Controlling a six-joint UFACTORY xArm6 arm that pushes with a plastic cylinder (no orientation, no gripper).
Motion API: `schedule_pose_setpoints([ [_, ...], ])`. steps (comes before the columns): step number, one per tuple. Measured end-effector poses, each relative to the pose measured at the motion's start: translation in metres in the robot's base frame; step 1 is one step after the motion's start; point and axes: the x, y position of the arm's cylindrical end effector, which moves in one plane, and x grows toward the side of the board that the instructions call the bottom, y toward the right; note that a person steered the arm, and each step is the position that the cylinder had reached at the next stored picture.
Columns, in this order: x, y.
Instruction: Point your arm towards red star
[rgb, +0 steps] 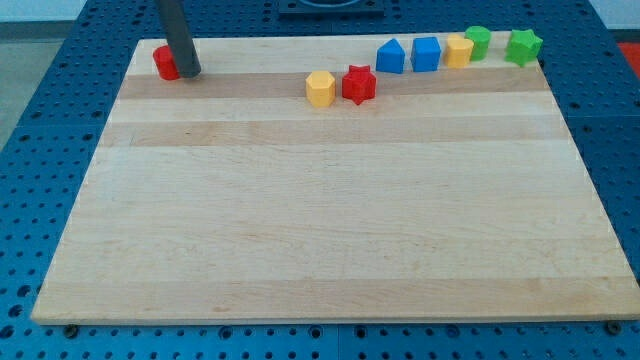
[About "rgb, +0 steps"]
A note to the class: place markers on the yellow heart block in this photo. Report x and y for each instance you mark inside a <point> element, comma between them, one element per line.
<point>458,51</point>

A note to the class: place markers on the yellow hexagon block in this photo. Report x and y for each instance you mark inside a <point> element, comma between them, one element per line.
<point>320,88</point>

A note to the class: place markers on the grey cylindrical robot arm stick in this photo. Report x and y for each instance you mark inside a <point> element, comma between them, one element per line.
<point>179,38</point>

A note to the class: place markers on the black bolt front right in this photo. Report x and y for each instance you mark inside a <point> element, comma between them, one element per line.
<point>613,328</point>

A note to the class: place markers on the blue pentagon block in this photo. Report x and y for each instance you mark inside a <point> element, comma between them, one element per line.
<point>390,57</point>

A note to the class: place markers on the blue cube block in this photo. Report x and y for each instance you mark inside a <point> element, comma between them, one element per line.
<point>425,54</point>

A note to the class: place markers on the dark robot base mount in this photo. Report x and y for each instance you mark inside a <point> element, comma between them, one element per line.
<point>289,9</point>

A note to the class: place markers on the black bolt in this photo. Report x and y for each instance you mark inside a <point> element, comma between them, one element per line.
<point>613,328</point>
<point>71,331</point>

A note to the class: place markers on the red cylinder block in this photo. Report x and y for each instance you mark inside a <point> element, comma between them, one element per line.
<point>165,64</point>

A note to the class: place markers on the green cylinder block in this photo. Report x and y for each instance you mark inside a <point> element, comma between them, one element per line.
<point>481,37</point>

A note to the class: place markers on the green star block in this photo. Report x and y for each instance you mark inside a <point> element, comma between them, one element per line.
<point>523,47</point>

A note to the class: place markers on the black bolt front left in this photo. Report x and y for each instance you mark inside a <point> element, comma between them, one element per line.
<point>71,331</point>

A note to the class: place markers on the red star block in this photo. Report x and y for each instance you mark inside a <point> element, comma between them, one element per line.
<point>359,84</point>

